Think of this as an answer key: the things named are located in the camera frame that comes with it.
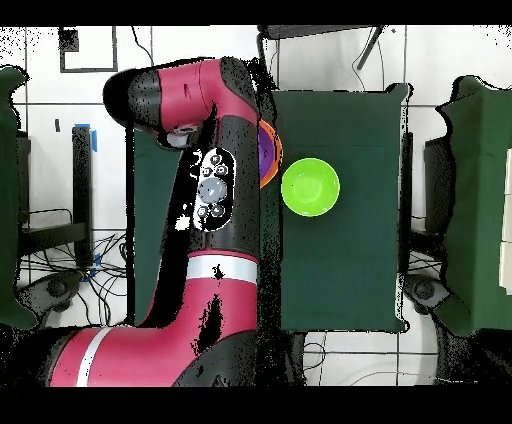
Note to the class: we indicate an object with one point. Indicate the dark green tablecloth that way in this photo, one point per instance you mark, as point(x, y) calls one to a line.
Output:
point(340, 260)

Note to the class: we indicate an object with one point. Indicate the black camera tripod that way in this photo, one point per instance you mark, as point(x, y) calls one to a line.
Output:
point(304, 31)

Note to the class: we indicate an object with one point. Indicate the large orange bowl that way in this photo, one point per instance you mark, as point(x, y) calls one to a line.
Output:
point(277, 160)

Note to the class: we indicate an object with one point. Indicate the green cloth side table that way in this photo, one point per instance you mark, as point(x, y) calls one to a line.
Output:
point(480, 200)
point(8, 160)

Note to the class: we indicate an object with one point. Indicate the black square frame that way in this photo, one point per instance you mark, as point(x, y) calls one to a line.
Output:
point(68, 40)

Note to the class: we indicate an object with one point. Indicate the white boxes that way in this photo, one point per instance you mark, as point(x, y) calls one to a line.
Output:
point(507, 220)

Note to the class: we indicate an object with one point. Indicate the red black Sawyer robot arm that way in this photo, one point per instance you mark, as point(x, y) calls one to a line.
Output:
point(180, 340)

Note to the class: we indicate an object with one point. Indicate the light green bowl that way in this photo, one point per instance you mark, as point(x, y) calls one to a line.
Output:
point(310, 188)

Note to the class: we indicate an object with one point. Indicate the purple bowl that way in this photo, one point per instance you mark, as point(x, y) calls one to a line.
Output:
point(266, 154)

